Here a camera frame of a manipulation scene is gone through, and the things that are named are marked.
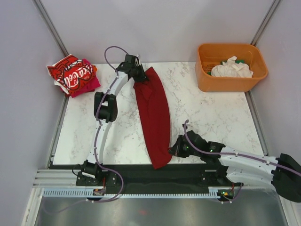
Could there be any dark red t shirt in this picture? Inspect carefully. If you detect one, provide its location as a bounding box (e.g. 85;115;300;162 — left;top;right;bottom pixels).
134;67;172;169

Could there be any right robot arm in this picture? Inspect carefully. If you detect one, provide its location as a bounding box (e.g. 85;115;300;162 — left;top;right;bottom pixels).
168;130;301;203

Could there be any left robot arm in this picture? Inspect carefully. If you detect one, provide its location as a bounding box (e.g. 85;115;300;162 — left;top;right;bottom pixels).
77;54;147;185

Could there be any pink folded t shirt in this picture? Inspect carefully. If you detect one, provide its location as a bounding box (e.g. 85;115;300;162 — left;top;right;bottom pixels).
67;59;101;98

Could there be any red coca cola t shirt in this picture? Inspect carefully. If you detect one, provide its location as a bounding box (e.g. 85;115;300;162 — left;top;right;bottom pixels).
54;59;97;94

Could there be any red white patterned t shirt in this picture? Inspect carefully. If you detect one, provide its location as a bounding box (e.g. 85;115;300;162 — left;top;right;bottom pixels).
47;54;78;80

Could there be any orange plastic bin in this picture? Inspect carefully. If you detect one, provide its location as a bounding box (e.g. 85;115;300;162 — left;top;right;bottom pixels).
195;43;268;92

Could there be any green cloth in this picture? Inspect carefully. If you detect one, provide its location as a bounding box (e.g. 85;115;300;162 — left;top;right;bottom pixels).
221;60;245;65

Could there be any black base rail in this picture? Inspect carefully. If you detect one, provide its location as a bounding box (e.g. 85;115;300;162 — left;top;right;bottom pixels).
76;163;240;194

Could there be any white slotted cable duct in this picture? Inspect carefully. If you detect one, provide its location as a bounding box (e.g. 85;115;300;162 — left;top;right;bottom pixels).
43;188;233;199

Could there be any left aluminium corner post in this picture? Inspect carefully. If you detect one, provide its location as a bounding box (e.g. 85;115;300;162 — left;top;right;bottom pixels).
33;0;69;57

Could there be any aluminium corner post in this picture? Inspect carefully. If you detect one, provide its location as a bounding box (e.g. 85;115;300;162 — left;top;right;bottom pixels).
33;0;69;57
250;0;282;46

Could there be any right aluminium corner post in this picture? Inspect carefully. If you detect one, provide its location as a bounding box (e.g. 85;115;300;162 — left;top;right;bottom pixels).
250;0;282;46

